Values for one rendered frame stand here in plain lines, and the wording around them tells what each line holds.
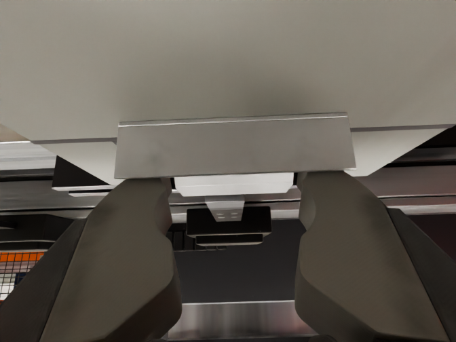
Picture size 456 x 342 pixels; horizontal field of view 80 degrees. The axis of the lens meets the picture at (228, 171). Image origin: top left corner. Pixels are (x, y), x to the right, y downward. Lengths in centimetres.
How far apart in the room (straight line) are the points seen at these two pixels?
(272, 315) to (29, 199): 45
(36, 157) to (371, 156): 25
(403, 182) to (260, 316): 38
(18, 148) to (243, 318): 20
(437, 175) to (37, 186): 66
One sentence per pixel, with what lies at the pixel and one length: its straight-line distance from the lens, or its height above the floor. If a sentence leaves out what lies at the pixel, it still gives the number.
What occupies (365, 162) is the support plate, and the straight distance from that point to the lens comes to 18.
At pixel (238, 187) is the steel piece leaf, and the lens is 20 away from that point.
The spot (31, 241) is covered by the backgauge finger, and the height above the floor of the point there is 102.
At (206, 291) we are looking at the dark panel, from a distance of 71.
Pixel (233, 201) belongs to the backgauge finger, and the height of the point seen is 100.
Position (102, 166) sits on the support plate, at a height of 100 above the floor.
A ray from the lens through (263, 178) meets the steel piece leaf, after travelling 18.
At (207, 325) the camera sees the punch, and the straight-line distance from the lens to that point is 21.
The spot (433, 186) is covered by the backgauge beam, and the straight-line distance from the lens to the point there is 55.
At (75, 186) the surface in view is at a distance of 22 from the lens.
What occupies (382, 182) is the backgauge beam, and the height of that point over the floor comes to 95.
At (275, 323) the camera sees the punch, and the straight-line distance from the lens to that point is 21.
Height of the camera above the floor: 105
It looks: 17 degrees down
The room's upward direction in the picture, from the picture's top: 178 degrees clockwise
